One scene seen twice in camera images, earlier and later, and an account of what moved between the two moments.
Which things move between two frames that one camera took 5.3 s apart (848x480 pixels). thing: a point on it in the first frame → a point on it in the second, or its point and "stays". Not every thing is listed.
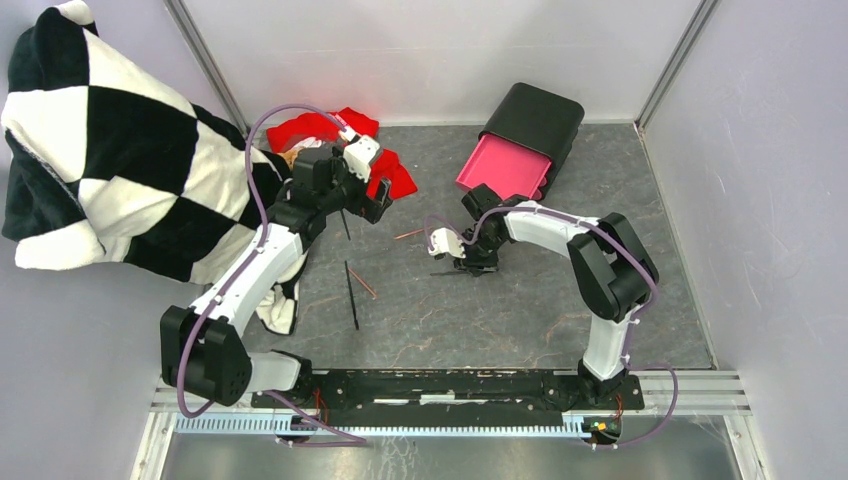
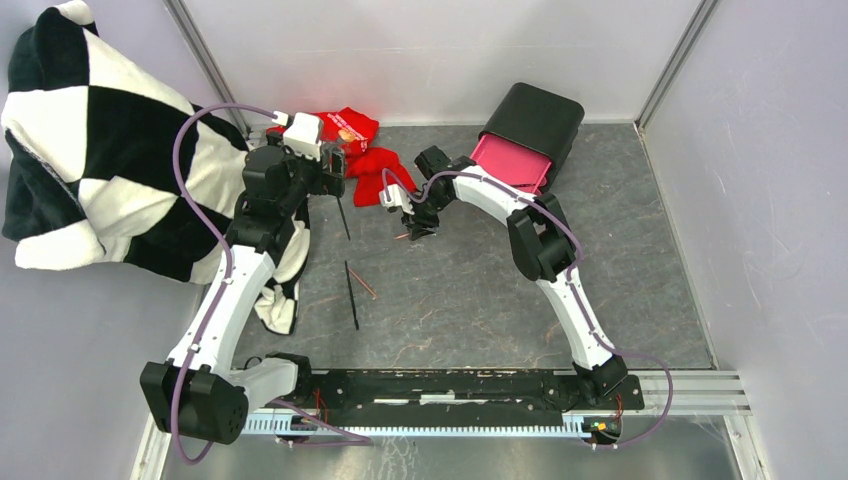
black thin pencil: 345,225 stays
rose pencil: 364,284 stays
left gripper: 366,207 → 329,183
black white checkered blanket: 108,162 stays
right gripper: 472,264 → 418,226
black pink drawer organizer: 525,144 stays
